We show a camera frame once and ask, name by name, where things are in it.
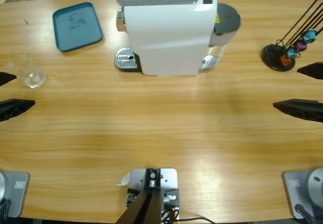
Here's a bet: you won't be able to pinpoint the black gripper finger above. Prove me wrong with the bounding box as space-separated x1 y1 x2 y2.
273 99 323 123
297 62 323 80
0 99 36 123
0 72 17 87

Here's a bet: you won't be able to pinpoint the clear glass cup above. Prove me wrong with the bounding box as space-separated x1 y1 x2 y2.
6 54 46 89

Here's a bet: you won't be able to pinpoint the white capsule coffee machine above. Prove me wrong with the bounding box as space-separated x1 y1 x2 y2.
115 0 218 78

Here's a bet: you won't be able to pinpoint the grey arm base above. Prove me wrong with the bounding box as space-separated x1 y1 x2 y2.
0 171 30 218
282 167 323 219

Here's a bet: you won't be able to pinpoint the purple coffee capsule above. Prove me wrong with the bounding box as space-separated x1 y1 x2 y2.
295 39 308 52

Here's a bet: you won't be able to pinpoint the black capsule holder with rods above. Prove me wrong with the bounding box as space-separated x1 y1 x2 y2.
261 0 323 72

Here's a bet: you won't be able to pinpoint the teal plastic tray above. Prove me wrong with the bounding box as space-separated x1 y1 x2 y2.
52 2 104 52

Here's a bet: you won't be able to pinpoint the clear water tank dark lid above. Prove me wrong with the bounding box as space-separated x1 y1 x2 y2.
199 3 242 71

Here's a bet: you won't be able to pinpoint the white paper tag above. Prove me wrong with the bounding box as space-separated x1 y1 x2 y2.
116 172 131 187

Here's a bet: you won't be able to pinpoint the thick black base cable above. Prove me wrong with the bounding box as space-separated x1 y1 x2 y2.
0 198 12 218
294 203 316 224

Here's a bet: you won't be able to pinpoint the white mount block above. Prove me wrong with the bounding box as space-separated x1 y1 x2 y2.
126 167 180 221

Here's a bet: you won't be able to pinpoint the thin black cable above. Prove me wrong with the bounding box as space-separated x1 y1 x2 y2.
176 217 215 224

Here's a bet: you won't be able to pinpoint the dark camera post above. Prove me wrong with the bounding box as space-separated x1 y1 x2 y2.
116 168 162 224

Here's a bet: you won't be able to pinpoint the orange cables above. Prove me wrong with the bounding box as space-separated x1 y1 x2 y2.
161 207 180 221

